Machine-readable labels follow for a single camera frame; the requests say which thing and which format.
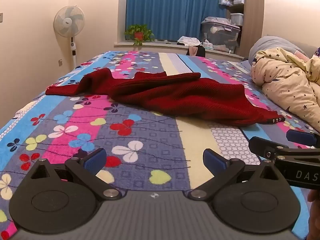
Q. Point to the white clothes pile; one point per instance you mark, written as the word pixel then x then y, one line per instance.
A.
pixel 188 40

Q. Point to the small clear storage box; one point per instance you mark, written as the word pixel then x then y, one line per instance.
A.
pixel 236 19

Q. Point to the dark red knit sweater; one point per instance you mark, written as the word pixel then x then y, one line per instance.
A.
pixel 180 95

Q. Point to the person's right forearm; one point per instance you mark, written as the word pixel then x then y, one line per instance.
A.
pixel 315 215

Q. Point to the colourful floral blanket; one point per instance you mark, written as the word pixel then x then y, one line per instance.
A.
pixel 140 140

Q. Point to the pink cloth item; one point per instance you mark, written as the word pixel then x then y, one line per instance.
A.
pixel 192 51

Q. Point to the white standing fan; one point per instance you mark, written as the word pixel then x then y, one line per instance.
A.
pixel 69 20

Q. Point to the window sill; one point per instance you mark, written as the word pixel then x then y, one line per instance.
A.
pixel 155 45

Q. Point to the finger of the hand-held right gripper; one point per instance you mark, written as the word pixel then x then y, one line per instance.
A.
pixel 265 146
pixel 301 136

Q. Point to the potted green plant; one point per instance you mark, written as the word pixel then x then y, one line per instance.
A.
pixel 138 32

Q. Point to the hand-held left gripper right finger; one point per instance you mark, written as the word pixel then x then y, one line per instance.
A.
pixel 215 160

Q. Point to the wall light switch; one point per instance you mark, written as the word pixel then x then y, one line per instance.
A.
pixel 1 17

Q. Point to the clear plastic storage bin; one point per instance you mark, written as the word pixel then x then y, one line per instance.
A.
pixel 221 36

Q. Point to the tissue packet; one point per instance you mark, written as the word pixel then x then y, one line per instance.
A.
pixel 208 45

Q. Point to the blue curtain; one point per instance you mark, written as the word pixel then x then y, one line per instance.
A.
pixel 172 7

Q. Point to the cream star-print quilt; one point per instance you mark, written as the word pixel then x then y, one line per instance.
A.
pixel 287 82

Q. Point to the wooden shelf unit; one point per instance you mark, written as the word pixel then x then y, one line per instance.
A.
pixel 253 17

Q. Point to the grey pillow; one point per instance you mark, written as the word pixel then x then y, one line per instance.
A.
pixel 272 45

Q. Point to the black cloth item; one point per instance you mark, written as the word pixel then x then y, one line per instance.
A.
pixel 200 51

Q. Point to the wall socket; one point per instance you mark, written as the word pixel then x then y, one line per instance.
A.
pixel 60 62

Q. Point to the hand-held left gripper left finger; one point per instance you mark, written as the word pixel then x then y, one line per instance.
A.
pixel 95 158

